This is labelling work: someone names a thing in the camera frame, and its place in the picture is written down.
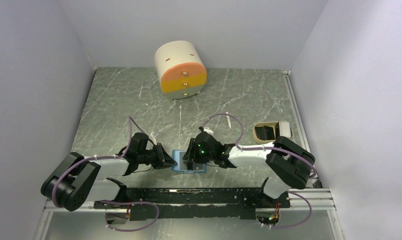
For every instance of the right side aluminium rail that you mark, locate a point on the right side aluminium rail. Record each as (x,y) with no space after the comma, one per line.
(298,121)

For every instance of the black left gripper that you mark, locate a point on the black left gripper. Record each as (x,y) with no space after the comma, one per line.
(163,159)

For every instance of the blue leather card holder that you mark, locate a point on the blue leather card holder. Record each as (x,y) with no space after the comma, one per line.
(186,167)

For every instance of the white pen red cap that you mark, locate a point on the white pen red cap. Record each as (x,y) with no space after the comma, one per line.
(228,119)

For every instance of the beige card tray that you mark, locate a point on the beige card tray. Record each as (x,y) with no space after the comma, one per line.
(265,132)

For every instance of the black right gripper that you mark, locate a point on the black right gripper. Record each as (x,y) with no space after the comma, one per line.
(191,155)

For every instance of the round cream drawer cabinet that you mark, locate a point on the round cream drawer cabinet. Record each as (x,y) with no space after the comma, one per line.
(180,70)

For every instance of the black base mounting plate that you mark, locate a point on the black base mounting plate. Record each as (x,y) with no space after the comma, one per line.
(182,203)

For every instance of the stack of credit cards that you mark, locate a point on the stack of credit cards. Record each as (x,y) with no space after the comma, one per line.
(284,129)

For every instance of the aluminium frame rail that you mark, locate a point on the aluminium frame rail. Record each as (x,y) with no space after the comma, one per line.
(311,216)

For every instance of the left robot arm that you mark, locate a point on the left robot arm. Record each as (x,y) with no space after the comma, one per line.
(81,179)

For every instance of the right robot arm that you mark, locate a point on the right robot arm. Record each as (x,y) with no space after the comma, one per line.
(291,164)

